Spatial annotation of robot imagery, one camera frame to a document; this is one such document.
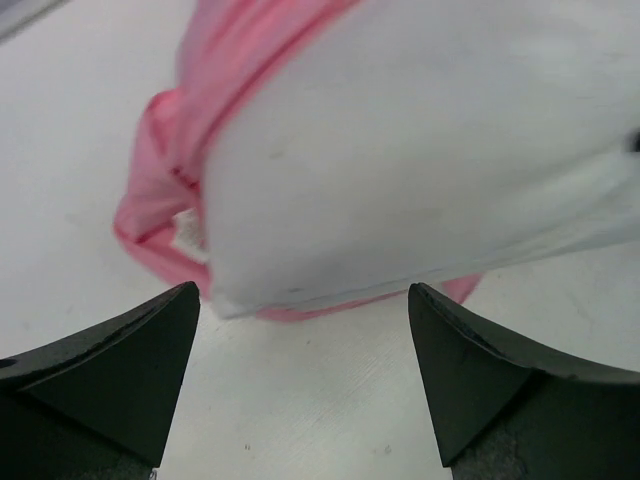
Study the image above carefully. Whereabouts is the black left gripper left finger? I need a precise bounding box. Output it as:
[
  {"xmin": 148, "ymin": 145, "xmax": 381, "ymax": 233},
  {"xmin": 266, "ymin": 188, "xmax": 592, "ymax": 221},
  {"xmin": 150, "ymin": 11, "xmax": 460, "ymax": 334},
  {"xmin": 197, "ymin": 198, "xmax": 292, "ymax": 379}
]
[{"xmin": 1, "ymin": 282, "xmax": 200, "ymax": 479}]

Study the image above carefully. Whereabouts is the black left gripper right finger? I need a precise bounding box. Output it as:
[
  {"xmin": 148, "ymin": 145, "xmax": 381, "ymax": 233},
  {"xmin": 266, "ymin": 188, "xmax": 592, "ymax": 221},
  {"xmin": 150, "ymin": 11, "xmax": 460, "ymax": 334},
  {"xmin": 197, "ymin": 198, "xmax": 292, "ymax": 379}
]
[{"xmin": 408, "ymin": 284, "xmax": 639, "ymax": 480}]

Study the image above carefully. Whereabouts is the white pillow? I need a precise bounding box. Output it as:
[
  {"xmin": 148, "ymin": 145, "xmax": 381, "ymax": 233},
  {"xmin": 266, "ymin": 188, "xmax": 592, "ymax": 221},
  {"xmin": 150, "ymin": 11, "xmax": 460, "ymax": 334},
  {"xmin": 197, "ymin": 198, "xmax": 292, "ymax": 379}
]
[{"xmin": 204, "ymin": 1, "xmax": 639, "ymax": 318}]

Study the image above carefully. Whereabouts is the pink rose-print pillowcase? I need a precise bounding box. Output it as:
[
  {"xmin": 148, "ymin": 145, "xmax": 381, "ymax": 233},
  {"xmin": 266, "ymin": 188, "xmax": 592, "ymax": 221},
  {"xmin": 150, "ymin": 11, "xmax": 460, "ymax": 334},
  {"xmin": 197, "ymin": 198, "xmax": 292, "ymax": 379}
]
[{"xmin": 112, "ymin": 0, "xmax": 484, "ymax": 321}]

